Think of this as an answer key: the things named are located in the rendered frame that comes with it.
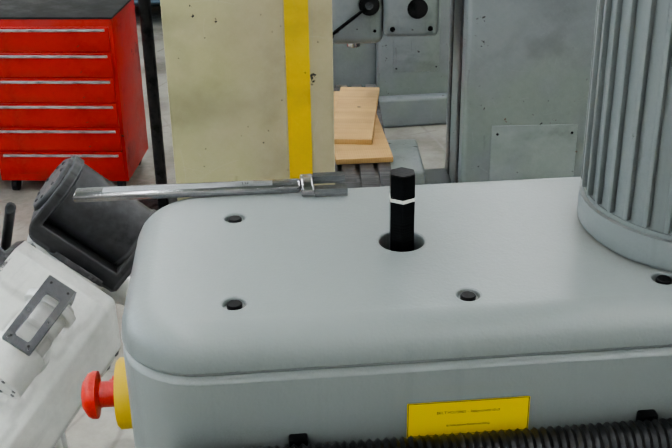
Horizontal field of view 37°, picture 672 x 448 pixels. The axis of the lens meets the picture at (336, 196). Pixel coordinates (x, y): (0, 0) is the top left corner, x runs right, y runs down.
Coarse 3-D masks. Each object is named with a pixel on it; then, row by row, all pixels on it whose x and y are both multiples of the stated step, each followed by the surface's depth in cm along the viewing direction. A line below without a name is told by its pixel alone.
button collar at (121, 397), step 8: (120, 360) 84; (120, 368) 83; (120, 376) 82; (120, 384) 82; (120, 392) 82; (120, 400) 82; (128, 400) 82; (120, 408) 82; (128, 408) 82; (120, 416) 82; (128, 416) 82; (120, 424) 82; (128, 424) 83
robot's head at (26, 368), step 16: (48, 304) 112; (32, 320) 111; (64, 320) 113; (0, 336) 109; (32, 336) 110; (48, 336) 112; (0, 352) 108; (16, 352) 108; (48, 352) 118; (0, 368) 107; (16, 368) 108; (32, 368) 110; (0, 384) 109; (16, 384) 108
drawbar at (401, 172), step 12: (396, 168) 79; (408, 168) 79; (396, 180) 78; (408, 180) 78; (396, 192) 78; (408, 192) 78; (396, 204) 79; (408, 204) 79; (396, 216) 79; (408, 216) 79; (396, 228) 80; (408, 228) 80; (396, 240) 80; (408, 240) 80
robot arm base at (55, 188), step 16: (64, 160) 132; (80, 160) 130; (64, 176) 127; (48, 192) 127; (64, 192) 126; (48, 208) 127; (32, 224) 127; (48, 224) 129; (32, 240) 128; (48, 240) 128; (64, 240) 128; (80, 256) 130; (96, 256) 131; (128, 256) 131; (96, 272) 131; (112, 272) 131; (128, 272) 131; (112, 288) 132
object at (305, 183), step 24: (96, 192) 89; (120, 192) 89; (144, 192) 89; (168, 192) 89; (192, 192) 89; (216, 192) 89; (240, 192) 89; (264, 192) 90; (288, 192) 90; (312, 192) 89; (336, 192) 89
